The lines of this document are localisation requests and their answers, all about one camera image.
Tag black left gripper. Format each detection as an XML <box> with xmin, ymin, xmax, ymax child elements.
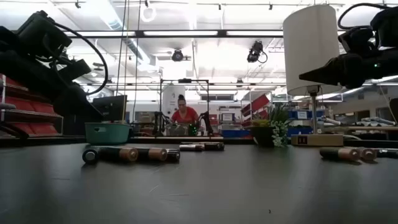
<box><xmin>12</xmin><ymin>52</ymin><xmax>106</xmax><ymax>123</ymax></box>

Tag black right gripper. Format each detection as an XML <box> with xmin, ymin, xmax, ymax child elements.
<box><xmin>298</xmin><ymin>51</ymin><xmax>379</xmax><ymax>90</ymax></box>

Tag black background monitor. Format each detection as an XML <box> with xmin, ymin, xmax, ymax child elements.
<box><xmin>92</xmin><ymin>95</ymin><xmax>128</xmax><ymax>123</ymax></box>

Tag white shade table lamp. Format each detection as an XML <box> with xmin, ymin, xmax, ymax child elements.
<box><xmin>282</xmin><ymin>4</ymin><xmax>345</xmax><ymax>147</ymax></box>

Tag red bin shelving rack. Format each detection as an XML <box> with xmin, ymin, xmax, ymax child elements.
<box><xmin>0</xmin><ymin>73</ymin><xmax>64</xmax><ymax>139</ymax></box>

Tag teal plastic bin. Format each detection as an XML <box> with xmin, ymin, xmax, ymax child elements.
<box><xmin>84</xmin><ymin>121</ymin><xmax>132</xmax><ymax>145</ymax></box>

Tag blue background shelf bins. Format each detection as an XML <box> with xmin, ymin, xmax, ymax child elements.
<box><xmin>287</xmin><ymin>110</ymin><xmax>315</xmax><ymax>121</ymax></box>

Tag background wooden worktable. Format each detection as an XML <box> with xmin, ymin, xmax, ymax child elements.
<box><xmin>323</xmin><ymin>115</ymin><xmax>398</xmax><ymax>141</ymax></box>

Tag tilted red bin rack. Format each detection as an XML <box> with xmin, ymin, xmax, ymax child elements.
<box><xmin>241</xmin><ymin>93</ymin><xmax>271</xmax><ymax>118</ymax></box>

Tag white background banner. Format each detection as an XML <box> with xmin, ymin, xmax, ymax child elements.
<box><xmin>162</xmin><ymin>85</ymin><xmax>187</xmax><ymax>118</ymax></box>

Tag potted artificial succulent plant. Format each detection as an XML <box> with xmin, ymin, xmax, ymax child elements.
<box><xmin>249</xmin><ymin>103</ymin><xmax>292</xmax><ymax>148</ymax></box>

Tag person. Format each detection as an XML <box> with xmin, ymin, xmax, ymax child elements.
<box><xmin>170</xmin><ymin>94</ymin><xmax>200</xmax><ymax>125</ymax></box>

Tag blue storage bin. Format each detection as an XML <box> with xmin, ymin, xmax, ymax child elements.
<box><xmin>221</xmin><ymin>129</ymin><xmax>251</xmax><ymax>139</ymax></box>

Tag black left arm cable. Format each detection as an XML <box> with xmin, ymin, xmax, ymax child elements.
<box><xmin>51</xmin><ymin>22</ymin><xmax>109</xmax><ymax>96</ymax></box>

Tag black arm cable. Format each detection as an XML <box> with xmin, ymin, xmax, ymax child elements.
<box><xmin>51</xmin><ymin>22</ymin><xmax>109</xmax><ymax>96</ymax></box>
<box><xmin>337</xmin><ymin>2</ymin><xmax>391</xmax><ymax>30</ymax></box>

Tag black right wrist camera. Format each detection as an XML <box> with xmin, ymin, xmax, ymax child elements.
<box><xmin>338</xmin><ymin>26</ymin><xmax>379</xmax><ymax>55</ymax></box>

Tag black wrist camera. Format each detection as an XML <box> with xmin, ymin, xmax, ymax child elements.
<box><xmin>338</xmin><ymin>26</ymin><xmax>379</xmax><ymax>55</ymax></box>
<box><xmin>16</xmin><ymin>10</ymin><xmax>73</xmax><ymax>60</ymax></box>

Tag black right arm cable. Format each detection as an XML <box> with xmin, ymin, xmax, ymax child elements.
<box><xmin>337</xmin><ymin>2</ymin><xmax>391</xmax><ymax>30</ymax></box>

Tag black hanging camera with cable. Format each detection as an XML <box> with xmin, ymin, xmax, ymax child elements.
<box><xmin>246</xmin><ymin>40</ymin><xmax>269</xmax><ymax>65</ymax></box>

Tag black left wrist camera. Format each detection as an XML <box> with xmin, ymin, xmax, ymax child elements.
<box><xmin>16</xmin><ymin>10</ymin><xmax>73</xmax><ymax>60</ymax></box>

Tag black round ceiling camera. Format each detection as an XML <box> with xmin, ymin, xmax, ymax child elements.
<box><xmin>171</xmin><ymin>49</ymin><xmax>185</xmax><ymax>63</ymax></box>

